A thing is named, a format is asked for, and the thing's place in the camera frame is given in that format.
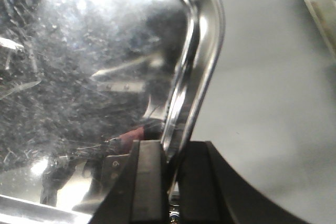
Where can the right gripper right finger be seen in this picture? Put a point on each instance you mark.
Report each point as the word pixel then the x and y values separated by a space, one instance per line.
pixel 211 191

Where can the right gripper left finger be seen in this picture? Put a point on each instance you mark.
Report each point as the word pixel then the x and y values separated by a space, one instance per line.
pixel 140 193

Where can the silver tray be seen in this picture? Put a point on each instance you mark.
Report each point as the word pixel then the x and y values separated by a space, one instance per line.
pixel 81 80

